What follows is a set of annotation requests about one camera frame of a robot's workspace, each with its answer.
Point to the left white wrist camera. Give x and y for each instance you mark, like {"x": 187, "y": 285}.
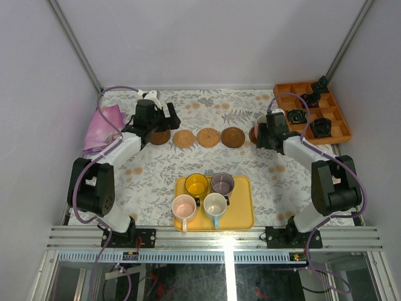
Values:
{"x": 151, "y": 95}

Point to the yellow glass cup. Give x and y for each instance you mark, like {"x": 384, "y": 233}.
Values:
{"x": 196, "y": 185}

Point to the woven rattan coaster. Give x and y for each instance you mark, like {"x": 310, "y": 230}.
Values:
{"x": 184, "y": 139}
{"x": 208, "y": 137}

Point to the orange compartment tray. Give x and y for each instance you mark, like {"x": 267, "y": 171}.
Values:
{"x": 316, "y": 112}

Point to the yellow plastic tray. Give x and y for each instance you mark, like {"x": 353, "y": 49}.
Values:
{"x": 239, "y": 214}

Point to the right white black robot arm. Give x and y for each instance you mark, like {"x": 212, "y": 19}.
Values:
{"x": 335, "y": 186}

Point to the brown wooden coaster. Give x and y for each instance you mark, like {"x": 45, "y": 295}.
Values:
{"x": 252, "y": 136}
{"x": 233, "y": 137}

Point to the purple mug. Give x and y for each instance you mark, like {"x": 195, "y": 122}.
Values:
{"x": 222, "y": 183}

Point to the blue handled white mug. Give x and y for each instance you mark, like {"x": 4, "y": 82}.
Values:
{"x": 215, "y": 206}

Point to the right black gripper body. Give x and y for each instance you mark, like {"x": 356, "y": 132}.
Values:
{"x": 264, "y": 137}

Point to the black wrapped item top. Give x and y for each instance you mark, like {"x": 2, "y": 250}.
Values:
{"x": 321, "y": 86}

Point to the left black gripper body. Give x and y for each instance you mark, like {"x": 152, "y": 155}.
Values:
{"x": 166, "y": 118}

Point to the pink purple folded cloth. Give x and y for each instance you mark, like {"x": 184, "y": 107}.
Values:
{"x": 100, "y": 134}

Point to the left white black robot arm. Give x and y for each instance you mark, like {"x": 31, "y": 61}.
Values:
{"x": 91, "y": 193}

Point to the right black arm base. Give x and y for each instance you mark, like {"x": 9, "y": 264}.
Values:
{"x": 295, "y": 234}

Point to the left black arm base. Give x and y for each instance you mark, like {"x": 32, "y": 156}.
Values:
{"x": 133, "y": 237}

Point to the aluminium front rail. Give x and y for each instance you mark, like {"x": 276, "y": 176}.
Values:
{"x": 328, "y": 238}

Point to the black wrapped item bottom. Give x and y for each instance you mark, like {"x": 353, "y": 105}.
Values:
{"x": 321, "y": 128}

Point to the dark wooden coaster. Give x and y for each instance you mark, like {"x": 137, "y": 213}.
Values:
{"x": 160, "y": 138}

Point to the black green wrapped item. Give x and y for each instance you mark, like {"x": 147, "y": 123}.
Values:
{"x": 297, "y": 116}

